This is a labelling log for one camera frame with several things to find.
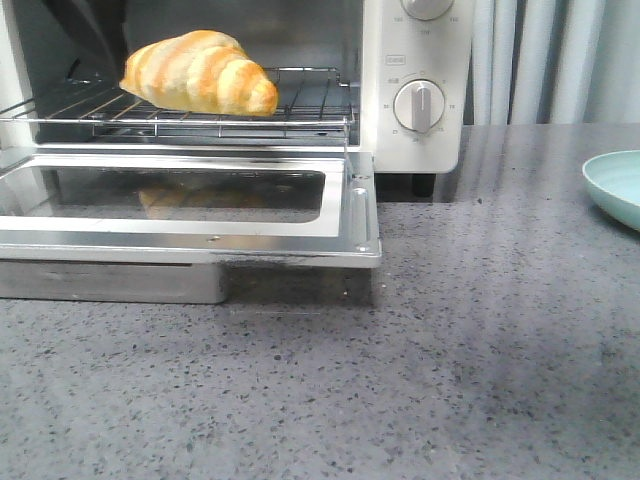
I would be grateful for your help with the grey-white pleated curtain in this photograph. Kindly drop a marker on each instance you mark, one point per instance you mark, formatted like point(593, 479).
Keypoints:
point(557, 62)

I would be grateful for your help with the upper oven temperature knob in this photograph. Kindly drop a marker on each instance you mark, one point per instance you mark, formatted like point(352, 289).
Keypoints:
point(426, 10)

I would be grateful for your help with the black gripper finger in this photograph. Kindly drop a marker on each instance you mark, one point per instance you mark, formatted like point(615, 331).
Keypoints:
point(97, 28)

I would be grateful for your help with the metal oven wire rack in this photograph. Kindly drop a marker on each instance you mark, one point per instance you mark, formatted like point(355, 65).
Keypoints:
point(316, 107)

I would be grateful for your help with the white Toshiba toaster oven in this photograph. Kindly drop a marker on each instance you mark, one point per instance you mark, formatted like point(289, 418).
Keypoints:
point(375, 45)

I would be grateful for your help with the light green round plate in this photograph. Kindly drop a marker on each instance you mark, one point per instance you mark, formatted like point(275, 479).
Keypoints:
point(612, 182)

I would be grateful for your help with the striped orange croissant bread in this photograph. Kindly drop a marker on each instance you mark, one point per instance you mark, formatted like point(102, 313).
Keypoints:
point(202, 71)

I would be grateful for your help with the lower oven timer knob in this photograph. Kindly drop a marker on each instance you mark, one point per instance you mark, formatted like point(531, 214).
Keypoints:
point(419, 105)

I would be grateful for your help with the glass oven door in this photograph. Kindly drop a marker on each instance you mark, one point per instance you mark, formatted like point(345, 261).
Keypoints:
point(165, 225)

